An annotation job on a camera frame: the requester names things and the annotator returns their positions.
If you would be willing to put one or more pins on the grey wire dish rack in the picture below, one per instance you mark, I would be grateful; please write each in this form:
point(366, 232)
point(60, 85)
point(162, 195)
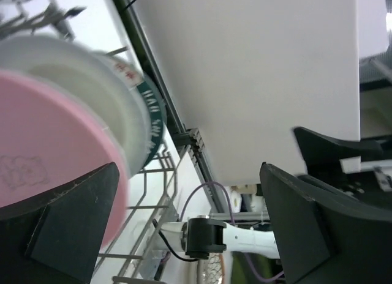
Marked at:
point(94, 23)

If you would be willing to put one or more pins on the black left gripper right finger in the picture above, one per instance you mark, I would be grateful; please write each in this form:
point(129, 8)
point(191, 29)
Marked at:
point(324, 235)

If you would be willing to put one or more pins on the white shallow bowl plate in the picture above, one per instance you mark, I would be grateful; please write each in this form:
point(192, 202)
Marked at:
point(91, 77)

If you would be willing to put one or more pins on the green rimmed printed plate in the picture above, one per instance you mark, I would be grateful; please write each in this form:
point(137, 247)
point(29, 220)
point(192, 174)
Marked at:
point(152, 98)

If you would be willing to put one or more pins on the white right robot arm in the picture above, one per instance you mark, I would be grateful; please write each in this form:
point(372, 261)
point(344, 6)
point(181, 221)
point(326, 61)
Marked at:
point(200, 237)

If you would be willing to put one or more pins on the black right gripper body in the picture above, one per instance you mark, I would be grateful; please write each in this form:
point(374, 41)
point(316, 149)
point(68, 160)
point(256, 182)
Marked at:
point(323, 154)

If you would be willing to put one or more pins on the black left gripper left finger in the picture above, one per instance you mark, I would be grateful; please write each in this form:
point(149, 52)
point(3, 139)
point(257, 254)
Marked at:
point(55, 236)

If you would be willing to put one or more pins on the pink plastic plate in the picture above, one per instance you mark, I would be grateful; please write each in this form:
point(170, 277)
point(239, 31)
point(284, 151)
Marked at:
point(49, 139)

